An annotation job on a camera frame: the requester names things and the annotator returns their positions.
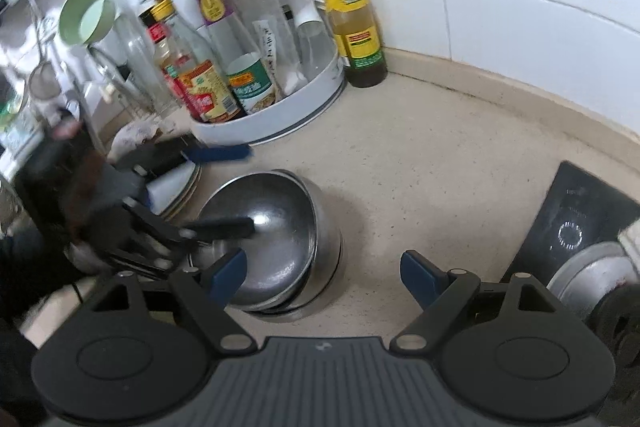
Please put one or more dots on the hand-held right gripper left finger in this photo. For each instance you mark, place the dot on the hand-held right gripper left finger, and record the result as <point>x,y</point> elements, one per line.
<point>227,271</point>

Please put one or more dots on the person's left forearm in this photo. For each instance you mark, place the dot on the person's left forearm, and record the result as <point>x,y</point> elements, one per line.
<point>30,257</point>

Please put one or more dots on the white floral plate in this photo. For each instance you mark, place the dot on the white floral plate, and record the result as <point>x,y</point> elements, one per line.
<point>170,187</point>

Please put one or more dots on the metal mesh strainer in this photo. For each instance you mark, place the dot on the metal mesh strainer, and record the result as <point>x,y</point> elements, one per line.
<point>45,82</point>

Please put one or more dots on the clear glass jar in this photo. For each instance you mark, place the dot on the clear glass jar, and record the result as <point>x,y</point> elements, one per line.
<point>142,67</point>

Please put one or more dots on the yellow label sauce bottle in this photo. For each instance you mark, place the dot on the yellow label sauce bottle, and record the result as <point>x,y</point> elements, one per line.
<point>357,32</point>

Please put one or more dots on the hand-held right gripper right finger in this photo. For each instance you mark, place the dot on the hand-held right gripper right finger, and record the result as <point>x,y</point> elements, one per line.
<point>417,276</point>

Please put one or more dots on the purple label bottle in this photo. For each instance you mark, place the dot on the purple label bottle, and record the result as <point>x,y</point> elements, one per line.
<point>212,2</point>

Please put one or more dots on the green label jar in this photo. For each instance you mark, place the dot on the green label jar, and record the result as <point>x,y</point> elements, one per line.
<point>250,84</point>

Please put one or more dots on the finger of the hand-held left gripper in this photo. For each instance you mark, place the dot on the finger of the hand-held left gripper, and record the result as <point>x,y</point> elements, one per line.
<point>220,154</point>
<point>225,228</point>

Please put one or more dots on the red label sauce bottle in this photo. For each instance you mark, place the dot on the red label sauce bottle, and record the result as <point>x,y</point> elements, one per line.
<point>205,92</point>

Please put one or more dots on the beige rim plate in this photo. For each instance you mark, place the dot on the beige rim plate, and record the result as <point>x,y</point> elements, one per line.
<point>193,197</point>

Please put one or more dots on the white rotating condiment rack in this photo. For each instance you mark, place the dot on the white rotating condiment rack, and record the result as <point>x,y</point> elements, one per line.
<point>305,107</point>

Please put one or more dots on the clear glass bottle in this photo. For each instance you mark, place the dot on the clear glass bottle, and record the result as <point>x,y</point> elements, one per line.
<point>312,42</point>

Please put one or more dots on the green plastic cup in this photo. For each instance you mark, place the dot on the green plastic cup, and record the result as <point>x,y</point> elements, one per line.
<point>87,14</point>

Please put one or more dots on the large steel bowl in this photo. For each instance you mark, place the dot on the large steel bowl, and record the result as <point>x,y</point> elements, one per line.
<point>280,262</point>

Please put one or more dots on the white brown patterned cloth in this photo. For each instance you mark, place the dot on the white brown patterned cloth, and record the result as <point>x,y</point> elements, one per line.
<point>132,139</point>

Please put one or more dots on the black glass cooktop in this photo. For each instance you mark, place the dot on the black glass cooktop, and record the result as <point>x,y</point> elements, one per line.
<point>565,212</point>

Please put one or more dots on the white dish cloth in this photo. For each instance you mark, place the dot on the white dish cloth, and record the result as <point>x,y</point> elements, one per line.
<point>631,234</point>

